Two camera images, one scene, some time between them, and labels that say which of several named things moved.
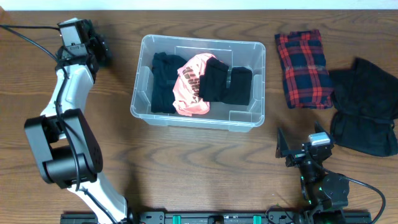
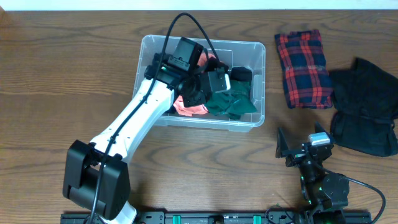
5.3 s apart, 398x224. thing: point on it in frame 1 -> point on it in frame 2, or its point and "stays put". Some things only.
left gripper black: [99, 46] -> [198, 99]
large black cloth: [365, 97] stays put
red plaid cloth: [306, 77] stays put
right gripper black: [283, 151] stays put
